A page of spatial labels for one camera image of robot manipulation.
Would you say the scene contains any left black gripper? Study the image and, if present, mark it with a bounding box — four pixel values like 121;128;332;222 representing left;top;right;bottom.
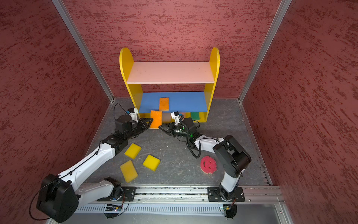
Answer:
125;117;153;140

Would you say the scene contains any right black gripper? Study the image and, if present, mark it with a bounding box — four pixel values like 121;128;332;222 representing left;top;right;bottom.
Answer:
159;122;190;138

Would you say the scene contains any green sponge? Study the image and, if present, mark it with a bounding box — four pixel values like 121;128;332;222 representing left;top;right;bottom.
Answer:
191;112;200;120

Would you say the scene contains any cream white sponge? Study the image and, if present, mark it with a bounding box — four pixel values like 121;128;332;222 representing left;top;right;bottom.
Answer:
162;113;172;124

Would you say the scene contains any orange sponge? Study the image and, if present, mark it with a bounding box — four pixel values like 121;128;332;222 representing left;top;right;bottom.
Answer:
150;110;162;129
159;98;170;111

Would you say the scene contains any small yellow square sponge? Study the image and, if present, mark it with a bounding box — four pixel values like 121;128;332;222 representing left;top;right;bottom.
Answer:
143;155;161;172

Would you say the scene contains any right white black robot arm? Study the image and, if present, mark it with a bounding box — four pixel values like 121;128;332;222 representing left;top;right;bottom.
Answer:
159;118;252;201

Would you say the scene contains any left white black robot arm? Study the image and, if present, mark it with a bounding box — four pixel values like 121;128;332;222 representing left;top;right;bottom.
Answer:
34;115;153;223

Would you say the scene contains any yellow shelf unit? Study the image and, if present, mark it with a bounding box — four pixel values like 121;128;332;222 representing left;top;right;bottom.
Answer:
119;47;220;122

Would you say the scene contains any yellow sponge near left gripper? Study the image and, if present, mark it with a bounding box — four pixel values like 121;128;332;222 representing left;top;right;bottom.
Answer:
125;143;142;160

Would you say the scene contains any large yellow sponge front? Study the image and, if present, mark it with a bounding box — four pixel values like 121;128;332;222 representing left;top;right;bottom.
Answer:
120;161;138;183

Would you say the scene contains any pink round smiley sponge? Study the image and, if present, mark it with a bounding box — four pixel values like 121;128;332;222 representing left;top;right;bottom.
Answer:
200;156;217;174

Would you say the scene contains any left circuit board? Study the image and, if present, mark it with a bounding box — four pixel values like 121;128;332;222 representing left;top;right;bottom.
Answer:
105;204;123;212

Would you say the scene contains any circuit board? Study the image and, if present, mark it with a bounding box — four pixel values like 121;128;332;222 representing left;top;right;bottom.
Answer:
105;204;123;212
222;205;237;212

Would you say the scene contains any right circuit board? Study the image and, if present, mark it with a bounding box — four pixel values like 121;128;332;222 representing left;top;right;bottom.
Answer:
222;205;237;212

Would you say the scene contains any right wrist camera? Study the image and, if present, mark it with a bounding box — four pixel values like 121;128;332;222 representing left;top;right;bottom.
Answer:
171;112;180;126

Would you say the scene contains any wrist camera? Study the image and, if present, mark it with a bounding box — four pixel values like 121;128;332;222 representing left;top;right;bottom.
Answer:
127;108;139;123
171;112;180;126

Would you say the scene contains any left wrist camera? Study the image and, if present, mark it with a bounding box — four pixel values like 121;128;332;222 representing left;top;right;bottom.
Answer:
127;108;139;123

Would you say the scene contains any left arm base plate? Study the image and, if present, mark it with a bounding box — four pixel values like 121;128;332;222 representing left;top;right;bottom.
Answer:
119;186;137;202

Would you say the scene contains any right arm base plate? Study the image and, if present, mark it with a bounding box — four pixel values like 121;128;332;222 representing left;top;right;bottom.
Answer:
207;187;245;202

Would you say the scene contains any aluminium front rail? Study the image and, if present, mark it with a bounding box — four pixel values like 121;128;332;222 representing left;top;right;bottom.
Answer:
81;184;284;203

